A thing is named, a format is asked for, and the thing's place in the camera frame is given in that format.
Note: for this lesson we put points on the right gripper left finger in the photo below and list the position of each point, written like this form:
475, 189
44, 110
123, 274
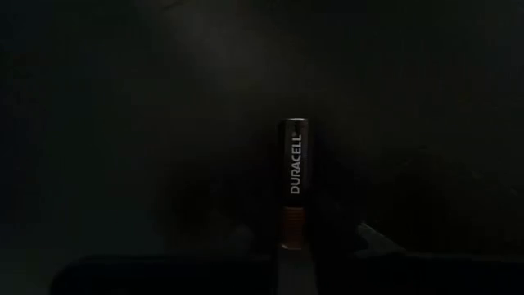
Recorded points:
258, 270

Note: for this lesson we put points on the copper-top black battery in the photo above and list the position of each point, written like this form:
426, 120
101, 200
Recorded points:
294, 184

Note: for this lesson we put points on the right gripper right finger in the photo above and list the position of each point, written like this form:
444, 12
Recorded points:
360, 254

